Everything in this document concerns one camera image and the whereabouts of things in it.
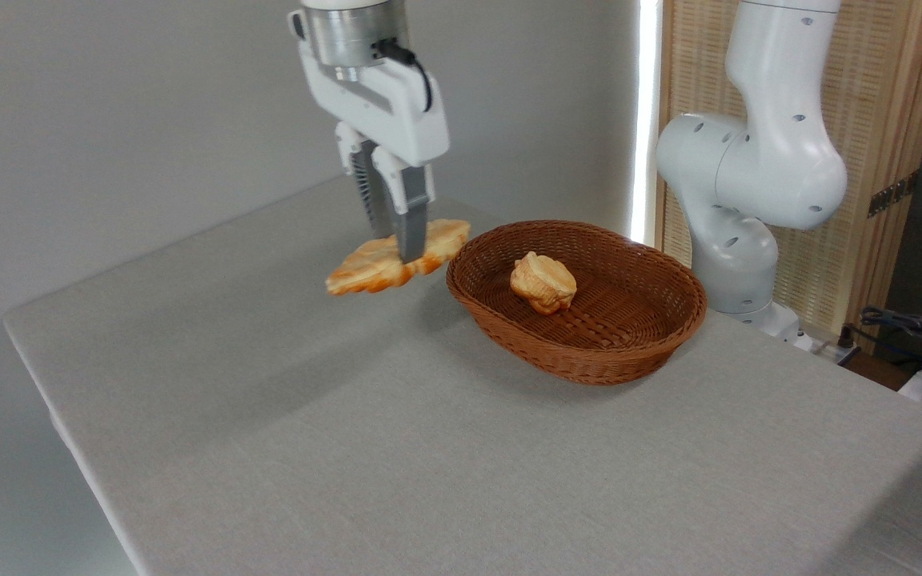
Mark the grey tablecloth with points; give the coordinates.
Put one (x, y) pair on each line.
(429, 480)

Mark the wooden folding screen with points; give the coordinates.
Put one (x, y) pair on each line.
(869, 80)

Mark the brown oval wicker basket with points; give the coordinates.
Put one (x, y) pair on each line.
(629, 336)

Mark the white power strip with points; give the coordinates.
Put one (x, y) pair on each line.
(829, 348)

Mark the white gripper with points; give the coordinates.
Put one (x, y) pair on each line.
(397, 116)

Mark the small round golden bread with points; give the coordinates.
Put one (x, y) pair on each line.
(543, 282)

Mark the long golden bread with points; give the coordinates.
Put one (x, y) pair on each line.
(373, 268)

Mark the dark metal screen hinge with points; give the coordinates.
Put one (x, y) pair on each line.
(893, 194)

